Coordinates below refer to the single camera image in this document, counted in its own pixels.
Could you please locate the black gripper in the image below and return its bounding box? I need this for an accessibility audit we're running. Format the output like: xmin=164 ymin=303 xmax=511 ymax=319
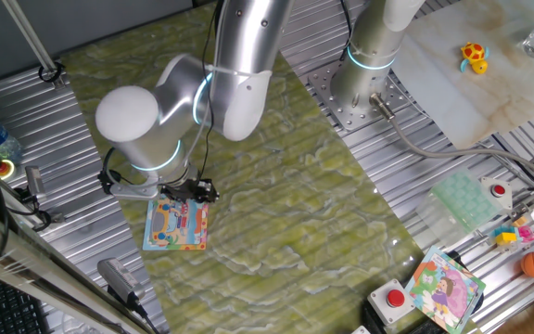
xmin=159 ymin=173 xmax=221 ymax=204

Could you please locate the bus picture puzzle board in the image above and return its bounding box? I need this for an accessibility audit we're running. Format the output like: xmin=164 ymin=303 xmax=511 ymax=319
xmin=142 ymin=191 xmax=211 ymax=252

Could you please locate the green marble pattern mat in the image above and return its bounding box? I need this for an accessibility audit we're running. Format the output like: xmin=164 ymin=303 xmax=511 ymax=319
xmin=60 ymin=2 xmax=481 ymax=334

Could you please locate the grey box with red button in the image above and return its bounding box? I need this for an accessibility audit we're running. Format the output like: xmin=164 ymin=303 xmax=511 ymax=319
xmin=367 ymin=277 xmax=417 ymax=326

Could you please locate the black keyboard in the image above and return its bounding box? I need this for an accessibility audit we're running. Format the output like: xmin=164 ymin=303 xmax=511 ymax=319
xmin=0 ymin=268 xmax=50 ymax=334

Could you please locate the white metal pole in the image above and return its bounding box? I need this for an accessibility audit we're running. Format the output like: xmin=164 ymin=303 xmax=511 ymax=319
xmin=1 ymin=0 xmax=67 ymax=90

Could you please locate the translucent green ice tray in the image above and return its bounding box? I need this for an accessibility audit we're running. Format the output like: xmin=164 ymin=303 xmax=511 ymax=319
xmin=414 ymin=167 xmax=504 ymax=248

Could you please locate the white marble slab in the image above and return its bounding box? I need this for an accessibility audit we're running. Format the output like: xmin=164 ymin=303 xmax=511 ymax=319
xmin=390 ymin=0 xmax=534 ymax=150

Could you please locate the small white red button box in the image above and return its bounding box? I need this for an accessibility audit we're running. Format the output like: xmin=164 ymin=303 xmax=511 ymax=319
xmin=479 ymin=175 xmax=514 ymax=211

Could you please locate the yellow turtle toy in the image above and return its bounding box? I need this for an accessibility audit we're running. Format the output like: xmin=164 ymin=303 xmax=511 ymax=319
xmin=460 ymin=41 xmax=490 ymax=76

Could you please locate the colourful building block toy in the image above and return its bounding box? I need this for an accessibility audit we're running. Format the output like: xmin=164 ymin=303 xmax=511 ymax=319
xmin=489 ymin=224 xmax=534 ymax=251

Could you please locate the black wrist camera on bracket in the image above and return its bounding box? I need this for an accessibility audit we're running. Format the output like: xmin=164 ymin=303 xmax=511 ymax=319
xmin=97 ymin=147 xmax=162 ymax=201

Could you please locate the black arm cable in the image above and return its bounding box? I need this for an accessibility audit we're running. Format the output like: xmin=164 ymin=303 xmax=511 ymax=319
xmin=199 ymin=0 xmax=224 ymax=183

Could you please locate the grey camera box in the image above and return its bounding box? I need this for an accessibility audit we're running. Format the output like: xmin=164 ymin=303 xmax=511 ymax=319
xmin=96 ymin=257 xmax=161 ymax=334

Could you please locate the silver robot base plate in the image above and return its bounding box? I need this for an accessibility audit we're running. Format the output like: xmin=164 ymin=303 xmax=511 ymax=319
xmin=306 ymin=59 xmax=416 ymax=134

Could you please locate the aluminium frame beam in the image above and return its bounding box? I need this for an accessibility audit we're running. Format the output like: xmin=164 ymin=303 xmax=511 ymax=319
xmin=0 ymin=199 xmax=155 ymax=334

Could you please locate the red button with yellow ring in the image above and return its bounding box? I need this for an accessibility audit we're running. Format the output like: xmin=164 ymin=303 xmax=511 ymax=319
xmin=0 ymin=159 xmax=18 ymax=183

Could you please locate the black cable loop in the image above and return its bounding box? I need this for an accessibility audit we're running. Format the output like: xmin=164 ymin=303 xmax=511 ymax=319
xmin=38 ymin=61 xmax=67 ymax=85

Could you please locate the grey hose with metal connector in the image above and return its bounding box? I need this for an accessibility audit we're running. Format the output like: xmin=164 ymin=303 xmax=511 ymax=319
xmin=369 ymin=92 xmax=534 ymax=186

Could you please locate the black cable bundle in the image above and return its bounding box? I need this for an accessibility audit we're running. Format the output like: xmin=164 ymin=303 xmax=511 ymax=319
xmin=338 ymin=0 xmax=354 ymax=62

